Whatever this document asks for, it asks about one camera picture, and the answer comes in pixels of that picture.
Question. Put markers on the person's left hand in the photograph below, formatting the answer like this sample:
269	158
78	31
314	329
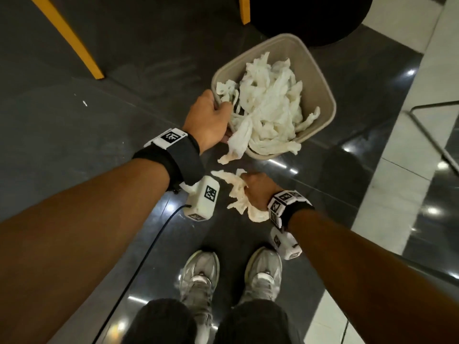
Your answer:
206	121

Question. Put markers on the person's right hand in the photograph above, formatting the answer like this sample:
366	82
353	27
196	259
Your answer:
261	191

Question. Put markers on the person's right fingers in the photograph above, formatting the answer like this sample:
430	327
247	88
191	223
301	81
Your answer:
248	180

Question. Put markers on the person's left thumb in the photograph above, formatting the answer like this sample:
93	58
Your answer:
226	137

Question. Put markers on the white tissue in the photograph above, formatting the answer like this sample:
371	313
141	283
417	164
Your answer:
239	200

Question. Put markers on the beige waste bin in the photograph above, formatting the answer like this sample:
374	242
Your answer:
315	89

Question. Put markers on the person's right forearm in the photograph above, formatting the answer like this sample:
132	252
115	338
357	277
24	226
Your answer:
365	283

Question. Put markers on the person's left forearm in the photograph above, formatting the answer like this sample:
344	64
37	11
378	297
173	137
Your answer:
71	247

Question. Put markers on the pile of white tissues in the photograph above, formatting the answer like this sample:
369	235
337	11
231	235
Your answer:
269	103

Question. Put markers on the grey right sneaker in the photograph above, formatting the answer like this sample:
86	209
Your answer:
263	274

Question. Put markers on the grey sneaker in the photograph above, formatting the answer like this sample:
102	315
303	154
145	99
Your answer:
199	279
263	274

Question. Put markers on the grey left sneaker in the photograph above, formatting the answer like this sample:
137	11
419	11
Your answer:
199	279

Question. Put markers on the yellow chair leg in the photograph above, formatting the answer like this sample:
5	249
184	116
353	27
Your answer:
244	8
70	37

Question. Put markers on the black trousers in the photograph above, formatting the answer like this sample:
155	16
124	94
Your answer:
258	326

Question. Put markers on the metal railing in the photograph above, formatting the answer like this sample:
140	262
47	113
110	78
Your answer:
430	137

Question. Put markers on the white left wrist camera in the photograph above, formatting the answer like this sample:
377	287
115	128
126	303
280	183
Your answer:
202	200

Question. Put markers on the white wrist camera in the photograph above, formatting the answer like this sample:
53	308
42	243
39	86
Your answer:
202	200
285	244

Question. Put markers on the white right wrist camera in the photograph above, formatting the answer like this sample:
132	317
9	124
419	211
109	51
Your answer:
285	244

